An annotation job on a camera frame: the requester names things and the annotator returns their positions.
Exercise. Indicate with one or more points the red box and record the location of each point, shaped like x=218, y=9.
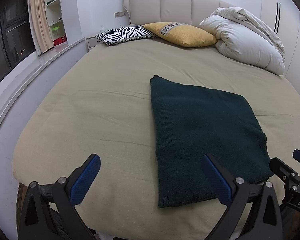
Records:
x=60, y=40

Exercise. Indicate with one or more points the white wall shelf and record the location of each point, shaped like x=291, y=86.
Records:
x=55, y=12

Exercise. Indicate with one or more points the dark window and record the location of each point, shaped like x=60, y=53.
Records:
x=10, y=40

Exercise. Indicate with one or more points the dark green knit sweater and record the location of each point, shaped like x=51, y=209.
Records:
x=202, y=130

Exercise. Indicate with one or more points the yellow pillow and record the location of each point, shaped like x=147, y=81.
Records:
x=185, y=35

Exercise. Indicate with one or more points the green lidded container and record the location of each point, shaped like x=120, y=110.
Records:
x=56, y=32

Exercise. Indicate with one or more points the zebra striped pillow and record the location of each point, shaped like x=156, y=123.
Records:
x=125, y=33

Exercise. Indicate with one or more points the bed with beige sheet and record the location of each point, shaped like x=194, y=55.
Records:
x=95, y=110

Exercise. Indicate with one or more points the white bundled duvet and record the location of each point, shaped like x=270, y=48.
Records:
x=245, y=40

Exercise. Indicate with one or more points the grey nightstand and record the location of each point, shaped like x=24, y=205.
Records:
x=92, y=43

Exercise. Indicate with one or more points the white window sill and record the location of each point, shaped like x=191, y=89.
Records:
x=37, y=67

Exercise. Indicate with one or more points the white wardrobe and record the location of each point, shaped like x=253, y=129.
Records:
x=292, y=30

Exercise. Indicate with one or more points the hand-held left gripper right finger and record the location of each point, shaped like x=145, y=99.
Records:
x=216, y=177

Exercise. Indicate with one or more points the beige curtain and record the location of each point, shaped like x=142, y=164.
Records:
x=38, y=20

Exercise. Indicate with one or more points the wall socket plate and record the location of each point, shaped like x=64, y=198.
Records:
x=119, y=14

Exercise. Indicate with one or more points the beige padded headboard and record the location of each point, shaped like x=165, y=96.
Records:
x=175, y=7

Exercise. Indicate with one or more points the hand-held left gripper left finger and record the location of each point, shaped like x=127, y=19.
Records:
x=86, y=180

